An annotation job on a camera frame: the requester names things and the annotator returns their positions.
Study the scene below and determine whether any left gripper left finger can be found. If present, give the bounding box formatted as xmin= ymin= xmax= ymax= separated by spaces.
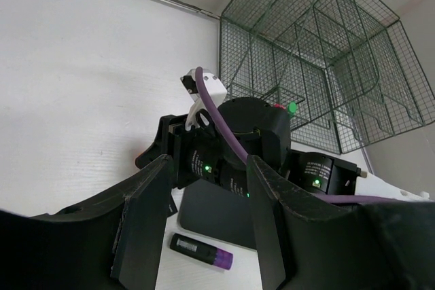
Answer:
xmin=1 ymin=155 xmax=173 ymax=289

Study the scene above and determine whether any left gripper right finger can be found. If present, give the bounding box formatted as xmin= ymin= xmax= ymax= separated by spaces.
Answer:
xmin=247 ymin=156 xmax=434 ymax=289

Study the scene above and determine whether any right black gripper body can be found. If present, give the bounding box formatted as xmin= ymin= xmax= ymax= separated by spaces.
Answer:
xmin=143 ymin=97 xmax=292 ymax=197

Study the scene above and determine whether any orange highlighter marker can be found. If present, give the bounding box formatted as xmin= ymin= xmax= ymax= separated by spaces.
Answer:
xmin=135 ymin=153 xmax=147 ymax=169

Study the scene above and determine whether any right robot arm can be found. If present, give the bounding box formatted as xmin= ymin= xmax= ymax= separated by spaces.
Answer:
xmin=135 ymin=97 xmax=429 ymax=204

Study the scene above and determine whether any black clipboard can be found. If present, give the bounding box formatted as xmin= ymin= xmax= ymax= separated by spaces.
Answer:
xmin=178 ymin=180 xmax=256 ymax=250

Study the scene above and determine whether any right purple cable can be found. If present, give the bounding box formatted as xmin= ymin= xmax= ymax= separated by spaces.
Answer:
xmin=194 ymin=66 xmax=404 ymax=205

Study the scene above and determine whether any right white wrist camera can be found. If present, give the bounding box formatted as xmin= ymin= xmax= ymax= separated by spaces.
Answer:
xmin=181 ymin=67 xmax=227 ymax=131

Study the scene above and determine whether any green wire desk organizer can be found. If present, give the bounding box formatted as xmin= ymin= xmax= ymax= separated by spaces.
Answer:
xmin=219 ymin=0 xmax=434 ymax=154

